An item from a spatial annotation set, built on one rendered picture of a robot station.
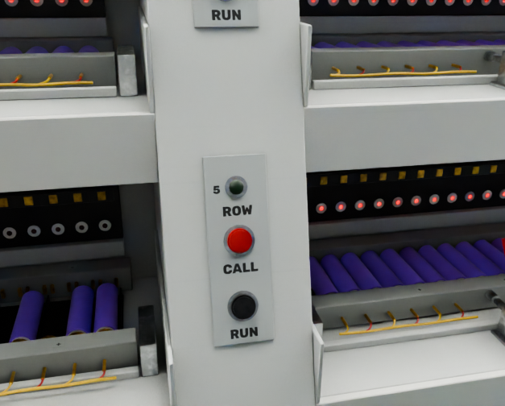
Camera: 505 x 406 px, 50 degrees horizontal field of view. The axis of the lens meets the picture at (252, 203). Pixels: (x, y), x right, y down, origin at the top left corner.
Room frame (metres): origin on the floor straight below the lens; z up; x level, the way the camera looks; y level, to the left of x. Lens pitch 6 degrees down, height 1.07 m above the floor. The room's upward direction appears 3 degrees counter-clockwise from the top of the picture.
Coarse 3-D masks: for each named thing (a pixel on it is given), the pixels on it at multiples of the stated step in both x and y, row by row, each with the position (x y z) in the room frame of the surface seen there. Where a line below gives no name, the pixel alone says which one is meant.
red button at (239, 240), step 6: (240, 228) 0.34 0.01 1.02; (234, 234) 0.33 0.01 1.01; (240, 234) 0.33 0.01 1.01; (246, 234) 0.34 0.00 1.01; (228, 240) 0.33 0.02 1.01; (234, 240) 0.33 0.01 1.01; (240, 240) 0.33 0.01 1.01; (246, 240) 0.34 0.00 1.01; (234, 246) 0.33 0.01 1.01; (240, 246) 0.33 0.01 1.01; (246, 246) 0.34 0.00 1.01; (240, 252) 0.34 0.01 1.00
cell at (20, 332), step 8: (24, 296) 0.44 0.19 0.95; (32, 296) 0.44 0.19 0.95; (40, 296) 0.44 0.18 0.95; (24, 304) 0.43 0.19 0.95; (32, 304) 0.43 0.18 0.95; (40, 304) 0.44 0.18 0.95; (24, 312) 0.42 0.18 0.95; (32, 312) 0.42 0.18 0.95; (40, 312) 0.43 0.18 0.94; (16, 320) 0.41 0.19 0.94; (24, 320) 0.41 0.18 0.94; (32, 320) 0.41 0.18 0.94; (16, 328) 0.40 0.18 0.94; (24, 328) 0.40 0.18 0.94; (32, 328) 0.40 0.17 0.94; (16, 336) 0.39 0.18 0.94; (24, 336) 0.39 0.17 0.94; (32, 336) 0.39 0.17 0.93
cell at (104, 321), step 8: (104, 288) 0.45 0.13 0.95; (112, 288) 0.45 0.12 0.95; (96, 296) 0.45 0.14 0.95; (104, 296) 0.44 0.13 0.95; (112, 296) 0.44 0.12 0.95; (96, 304) 0.43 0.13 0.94; (104, 304) 0.43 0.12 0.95; (112, 304) 0.43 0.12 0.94; (96, 312) 0.42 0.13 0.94; (104, 312) 0.42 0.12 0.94; (112, 312) 0.42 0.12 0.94; (96, 320) 0.41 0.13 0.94; (104, 320) 0.41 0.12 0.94; (112, 320) 0.41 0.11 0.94; (96, 328) 0.40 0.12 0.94; (104, 328) 0.40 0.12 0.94; (112, 328) 0.40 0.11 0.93
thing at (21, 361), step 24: (72, 336) 0.38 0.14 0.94; (96, 336) 0.38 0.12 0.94; (120, 336) 0.38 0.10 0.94; (0, 360) 0.36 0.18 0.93; (24, 360) 0.36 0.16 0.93; (48, 360) 0.37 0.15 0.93; (72, 360) 0.37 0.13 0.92; (96, 360) 0.37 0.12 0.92; (120, 360) 0.38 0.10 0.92; (72, 384) 0.35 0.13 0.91
